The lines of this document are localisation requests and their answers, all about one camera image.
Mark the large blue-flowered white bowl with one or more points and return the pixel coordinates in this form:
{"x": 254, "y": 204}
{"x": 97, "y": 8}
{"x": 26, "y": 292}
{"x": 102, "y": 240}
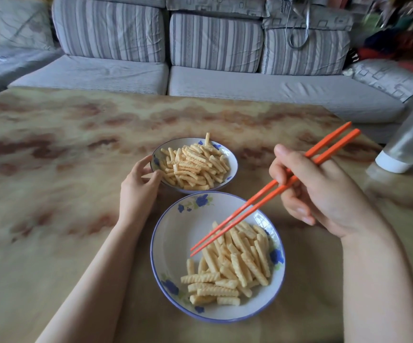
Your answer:
{"x": 177, "y": 239}

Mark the heap of crinkle fries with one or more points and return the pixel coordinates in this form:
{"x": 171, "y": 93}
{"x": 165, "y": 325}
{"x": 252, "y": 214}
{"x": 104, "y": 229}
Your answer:
{"x": 195, "y": 167}

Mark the spread of crinkle fries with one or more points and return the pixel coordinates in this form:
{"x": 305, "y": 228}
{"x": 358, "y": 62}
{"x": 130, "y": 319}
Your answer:
{"x": 235, "y": 264}

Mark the person's right hand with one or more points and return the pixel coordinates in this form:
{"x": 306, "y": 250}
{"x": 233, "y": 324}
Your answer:
{"x": 335, "y": 200}

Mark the person's left forearm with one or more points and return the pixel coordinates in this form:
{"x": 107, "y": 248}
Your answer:
{"x": 95, "y": 289}

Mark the person's right forearm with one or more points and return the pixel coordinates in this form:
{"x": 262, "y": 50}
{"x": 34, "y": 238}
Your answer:
{"x": 377, "y": 289}

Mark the pile of colourful clothes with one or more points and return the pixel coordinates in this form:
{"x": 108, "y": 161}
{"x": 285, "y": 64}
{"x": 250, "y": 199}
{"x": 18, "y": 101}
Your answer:
{"x": 395, "y": 35}

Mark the striped grey back cushion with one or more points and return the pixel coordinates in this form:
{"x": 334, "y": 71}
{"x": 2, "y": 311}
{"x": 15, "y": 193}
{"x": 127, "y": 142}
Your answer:
{"x": 108, "y": 30}
{"x": 215, "y": 42}
{"x": 320, "y": 53}

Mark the person's left thumb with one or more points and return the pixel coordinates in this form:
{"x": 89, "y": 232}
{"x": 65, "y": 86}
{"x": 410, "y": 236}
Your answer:
{"x": 155, "y": 182}

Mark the person's left hand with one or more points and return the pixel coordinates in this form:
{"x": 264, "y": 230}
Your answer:
{"x": 136, "y": 196}

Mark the grey fabric sofa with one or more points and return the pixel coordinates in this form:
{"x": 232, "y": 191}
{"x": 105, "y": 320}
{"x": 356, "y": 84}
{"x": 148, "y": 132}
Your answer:
{"x": 263, "y": 92}

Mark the translucent white-capped plastic bottle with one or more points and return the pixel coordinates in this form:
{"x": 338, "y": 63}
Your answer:
{"x": 410, "y": 139}

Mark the grey square-patterned pillow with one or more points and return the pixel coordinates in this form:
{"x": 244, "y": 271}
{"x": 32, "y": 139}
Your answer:
{"x": 217, "y": 4}
{"x": 329, "y": 19}
{"x": 388, "y": 78}

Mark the plain grey throw pillow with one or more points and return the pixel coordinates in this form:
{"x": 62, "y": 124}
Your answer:
{"x": 22, "y": 23}

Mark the orange chopstick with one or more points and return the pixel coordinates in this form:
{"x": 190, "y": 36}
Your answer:
{"x": 329, "y": 138}
{"x": 338, "y": 144}

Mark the person's right thumb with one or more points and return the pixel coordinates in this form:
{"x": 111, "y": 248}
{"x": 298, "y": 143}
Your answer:
{"x": 281, "y": 164}

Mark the small blue-flowered white bowl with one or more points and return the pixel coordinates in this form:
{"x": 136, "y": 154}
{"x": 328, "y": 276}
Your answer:
{"x": 229, "y": 158}

